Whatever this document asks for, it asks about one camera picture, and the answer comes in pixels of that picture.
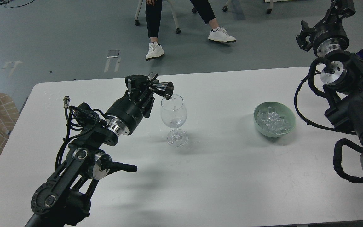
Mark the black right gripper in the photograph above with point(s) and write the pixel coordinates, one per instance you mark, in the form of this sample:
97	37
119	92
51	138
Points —
327	35

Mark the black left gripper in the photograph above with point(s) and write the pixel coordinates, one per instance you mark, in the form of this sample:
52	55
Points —
126	113

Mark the steel cocktail jigger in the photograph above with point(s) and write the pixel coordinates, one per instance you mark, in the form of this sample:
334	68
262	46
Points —
164	89

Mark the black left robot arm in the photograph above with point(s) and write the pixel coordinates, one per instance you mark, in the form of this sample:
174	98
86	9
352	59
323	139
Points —
65	198

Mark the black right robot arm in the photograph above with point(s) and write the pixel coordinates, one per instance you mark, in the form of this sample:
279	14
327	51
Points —
337	76

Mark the clear wine glass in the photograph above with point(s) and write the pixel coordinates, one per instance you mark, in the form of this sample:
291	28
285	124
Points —
174	114

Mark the pile of ice cubes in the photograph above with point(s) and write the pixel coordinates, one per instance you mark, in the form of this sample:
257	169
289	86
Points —
270	121

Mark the grey floor tape patch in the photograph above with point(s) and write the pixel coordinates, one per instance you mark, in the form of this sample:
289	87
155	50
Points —
113	54

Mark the white rolling chair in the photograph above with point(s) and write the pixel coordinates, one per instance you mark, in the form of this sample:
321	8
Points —
172	9

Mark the green bowl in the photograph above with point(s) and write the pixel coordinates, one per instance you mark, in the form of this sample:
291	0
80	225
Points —
282	110

